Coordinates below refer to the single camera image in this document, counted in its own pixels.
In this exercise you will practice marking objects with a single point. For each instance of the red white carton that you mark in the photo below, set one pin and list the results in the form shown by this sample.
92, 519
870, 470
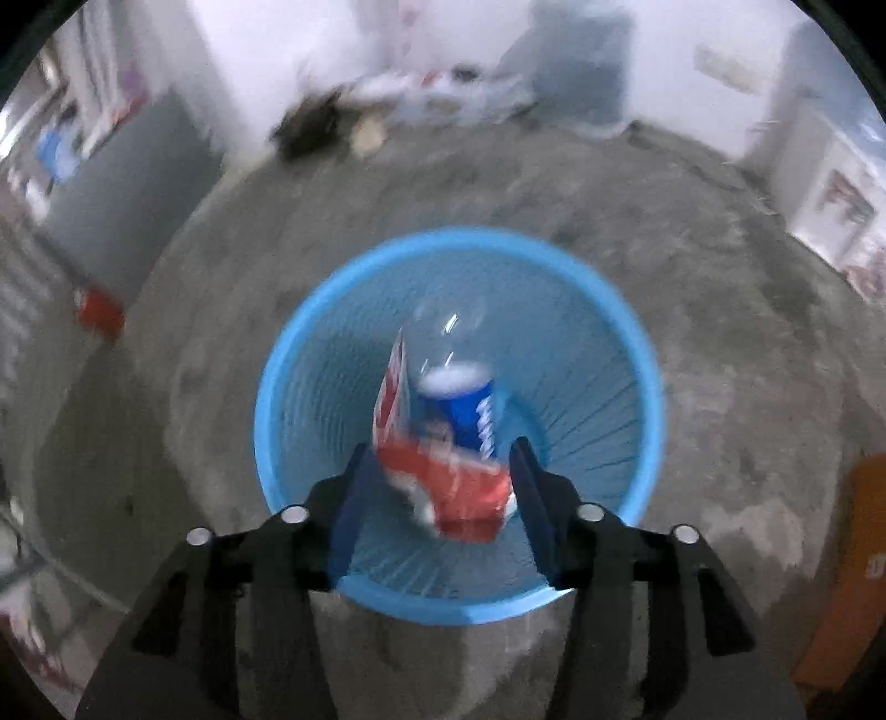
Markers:
457, 484

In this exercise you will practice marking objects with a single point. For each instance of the pile of clutter by wall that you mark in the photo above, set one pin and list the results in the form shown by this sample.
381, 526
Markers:
443, 93

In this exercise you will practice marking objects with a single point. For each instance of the large blue water jug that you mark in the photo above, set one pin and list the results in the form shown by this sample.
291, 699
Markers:
581, 69

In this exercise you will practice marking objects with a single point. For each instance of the dark bag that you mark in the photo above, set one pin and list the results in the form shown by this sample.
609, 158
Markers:
308, 128

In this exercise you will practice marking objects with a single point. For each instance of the red can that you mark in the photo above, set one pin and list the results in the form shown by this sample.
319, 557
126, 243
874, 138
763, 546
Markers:
100, 313

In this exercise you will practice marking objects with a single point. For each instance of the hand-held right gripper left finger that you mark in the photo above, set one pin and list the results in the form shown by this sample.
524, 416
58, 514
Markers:
346, 512

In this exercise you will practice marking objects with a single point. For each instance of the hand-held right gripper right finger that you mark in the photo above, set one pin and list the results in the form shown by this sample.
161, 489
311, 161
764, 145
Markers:
536, 512

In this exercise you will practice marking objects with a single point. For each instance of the orange box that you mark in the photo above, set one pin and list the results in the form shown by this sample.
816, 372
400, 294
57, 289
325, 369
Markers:
851, 588

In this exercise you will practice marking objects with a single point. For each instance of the blue plastic mesh basket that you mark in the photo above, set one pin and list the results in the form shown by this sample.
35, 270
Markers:
588, 415

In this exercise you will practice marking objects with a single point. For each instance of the cardboard piece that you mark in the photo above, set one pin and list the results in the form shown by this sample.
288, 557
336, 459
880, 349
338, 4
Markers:
367, 135

